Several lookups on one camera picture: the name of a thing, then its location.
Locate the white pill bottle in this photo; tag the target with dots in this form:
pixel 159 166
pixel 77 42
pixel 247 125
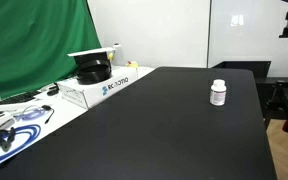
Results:
pixel 218 93

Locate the small yellow object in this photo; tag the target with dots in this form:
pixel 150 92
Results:
pixel 132 64

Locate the white Robotiq cardboard box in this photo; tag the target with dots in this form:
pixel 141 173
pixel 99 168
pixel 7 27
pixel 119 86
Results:
pixel 97 89

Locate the white flat sheet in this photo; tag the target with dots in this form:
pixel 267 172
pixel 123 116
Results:
pixel 90 51

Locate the small black device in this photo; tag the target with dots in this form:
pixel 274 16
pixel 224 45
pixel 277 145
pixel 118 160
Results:
pixel 53 90

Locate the black monitor panel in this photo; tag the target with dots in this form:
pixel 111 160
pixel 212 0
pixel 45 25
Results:
pixel 247 68

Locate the green cloth backdrop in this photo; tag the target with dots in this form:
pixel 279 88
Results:
pixel 34 40

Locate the black keyboard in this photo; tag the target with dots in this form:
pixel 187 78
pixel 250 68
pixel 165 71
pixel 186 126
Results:
pixel 17 97

